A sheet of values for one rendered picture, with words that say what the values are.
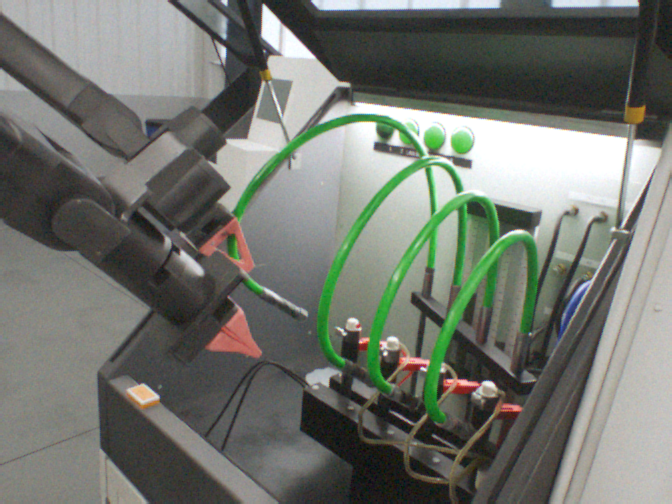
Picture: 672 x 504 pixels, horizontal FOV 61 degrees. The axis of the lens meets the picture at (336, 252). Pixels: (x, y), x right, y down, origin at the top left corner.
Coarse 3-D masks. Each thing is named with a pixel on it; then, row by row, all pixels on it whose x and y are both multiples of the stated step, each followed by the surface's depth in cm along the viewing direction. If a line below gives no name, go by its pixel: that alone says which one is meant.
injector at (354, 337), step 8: (344, 328) 89; (360, 328) 89; (344, 336) 89; (352, 336) 88; (344, 344) 89; (352, 344) 89; (344, 352) 90; (352, 352) 89; (352, 360) 90; (344, 376) 91; (344, 384) 92; (352, 384) 92; (344, 392) 92
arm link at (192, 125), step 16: (192, 112) 77; (112, 128) 72; (128, 128) 73; (160, 128) 75; (176, 128) 76; (192, 128) 76; (208, 128) 77; (128, 144) 73; (144, 144) 73; (192, 144) 76; (208, 144) 77; (224, 144) 79; (128, 160) 77
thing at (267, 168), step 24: (336, 120) 83; (360, 120) 85; (384, 120) 87; (288, 144) 80; (264, 168) 79; (432, 168) 94; (432, 192) 96; (240, 216) 80; (432, 240) 99; (432, 264) 101
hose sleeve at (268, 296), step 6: (264, 288) 85; (264, 294) 85; (270, 294) 86; (276, 294) 87; (264, 300) 86; (270, 300) 86; (276, 300) 87; (282, 300) 87; (276, 306) 87; (282, 306) 87; (288, 306) 88; (294, 306) 89; (288, 312) 88; (294, 312) 89
